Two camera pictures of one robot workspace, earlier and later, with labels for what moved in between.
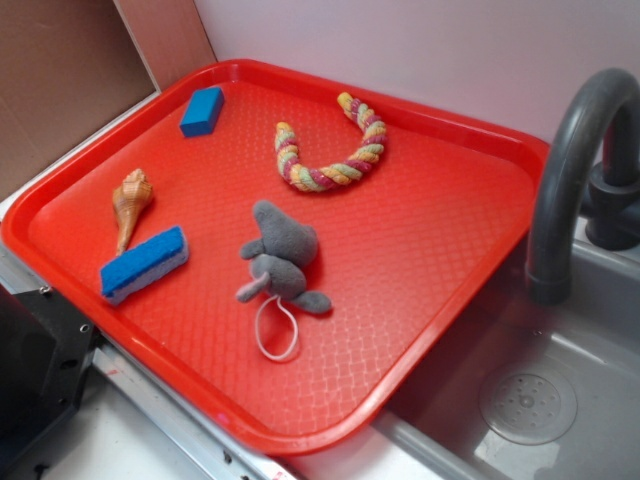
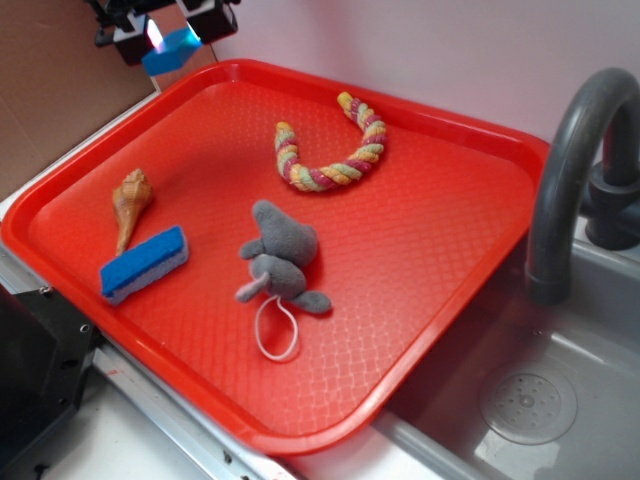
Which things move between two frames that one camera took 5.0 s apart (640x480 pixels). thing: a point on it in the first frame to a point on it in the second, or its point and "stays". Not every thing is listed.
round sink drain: x=528 y=406 stays
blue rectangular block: x=202 y=112 to x=178 y=45
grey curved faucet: x=613 y=217 stays
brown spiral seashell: x=130 y=198 stays
